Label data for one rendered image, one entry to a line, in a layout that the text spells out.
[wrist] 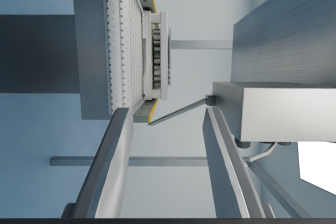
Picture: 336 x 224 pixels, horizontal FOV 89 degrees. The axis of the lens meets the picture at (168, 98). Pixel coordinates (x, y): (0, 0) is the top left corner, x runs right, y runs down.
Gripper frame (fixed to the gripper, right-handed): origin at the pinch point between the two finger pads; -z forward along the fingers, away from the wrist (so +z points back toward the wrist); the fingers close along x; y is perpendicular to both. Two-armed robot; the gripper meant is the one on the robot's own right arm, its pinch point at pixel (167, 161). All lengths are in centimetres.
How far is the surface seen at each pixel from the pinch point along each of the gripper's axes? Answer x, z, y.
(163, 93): 1.2, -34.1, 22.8
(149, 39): 5.0, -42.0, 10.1
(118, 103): 9.6, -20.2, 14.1
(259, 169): -70, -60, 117
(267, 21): -34, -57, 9
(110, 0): 10.2, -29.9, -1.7
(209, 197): -84, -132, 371
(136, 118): 6.3, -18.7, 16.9
